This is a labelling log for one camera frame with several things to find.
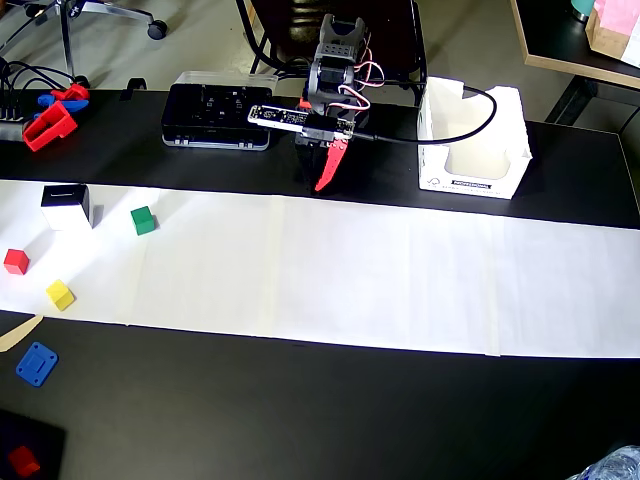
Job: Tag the yellow cube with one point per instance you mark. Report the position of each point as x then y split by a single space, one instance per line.
60 296

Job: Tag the red cube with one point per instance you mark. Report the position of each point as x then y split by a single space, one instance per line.
22 461
16 262

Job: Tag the black electronics case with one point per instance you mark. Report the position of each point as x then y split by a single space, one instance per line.
215 110

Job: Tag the flat wooden stick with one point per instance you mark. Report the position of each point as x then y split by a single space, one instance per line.
20 334

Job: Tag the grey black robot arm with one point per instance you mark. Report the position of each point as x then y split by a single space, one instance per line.
330 75

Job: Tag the small red printed part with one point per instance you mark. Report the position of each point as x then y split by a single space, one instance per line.
75 92

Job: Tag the grey power strip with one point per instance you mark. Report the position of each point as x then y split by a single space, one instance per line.
10 130

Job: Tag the teal metal tumbler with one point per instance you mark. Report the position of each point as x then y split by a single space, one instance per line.
582 7

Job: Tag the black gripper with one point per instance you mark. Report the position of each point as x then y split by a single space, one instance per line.
331 167

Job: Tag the office chair base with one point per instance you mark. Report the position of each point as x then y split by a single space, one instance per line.
67 30

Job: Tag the pink cloth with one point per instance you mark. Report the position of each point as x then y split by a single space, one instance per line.
620 12

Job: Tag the black pad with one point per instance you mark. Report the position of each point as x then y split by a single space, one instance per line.
45 440

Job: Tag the wood edged black table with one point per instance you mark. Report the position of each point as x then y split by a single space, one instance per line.
560 35

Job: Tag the black chair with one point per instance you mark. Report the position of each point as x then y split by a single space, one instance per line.
400 40

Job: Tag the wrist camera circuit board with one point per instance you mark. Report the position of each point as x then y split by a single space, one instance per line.
280 116

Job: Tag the blue printed part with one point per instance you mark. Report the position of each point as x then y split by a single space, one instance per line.
75 105

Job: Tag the white cardboard box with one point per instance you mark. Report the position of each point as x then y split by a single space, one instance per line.
470 187

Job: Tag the black and white box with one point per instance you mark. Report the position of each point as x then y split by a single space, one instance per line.
65 197

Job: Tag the large red printed part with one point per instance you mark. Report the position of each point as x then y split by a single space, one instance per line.
50 125

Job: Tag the black hook clamp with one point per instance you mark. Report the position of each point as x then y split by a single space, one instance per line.
135 82

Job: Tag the blue square printed plate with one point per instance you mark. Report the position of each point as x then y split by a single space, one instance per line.
36 364

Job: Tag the brown paper bag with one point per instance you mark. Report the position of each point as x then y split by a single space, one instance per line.
605 37

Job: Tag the white paper sheet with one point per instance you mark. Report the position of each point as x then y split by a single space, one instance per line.
325 270

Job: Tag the clear plastic bottle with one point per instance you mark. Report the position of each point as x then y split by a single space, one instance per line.
612 467

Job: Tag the green cube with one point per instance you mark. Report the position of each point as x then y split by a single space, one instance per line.
142 222

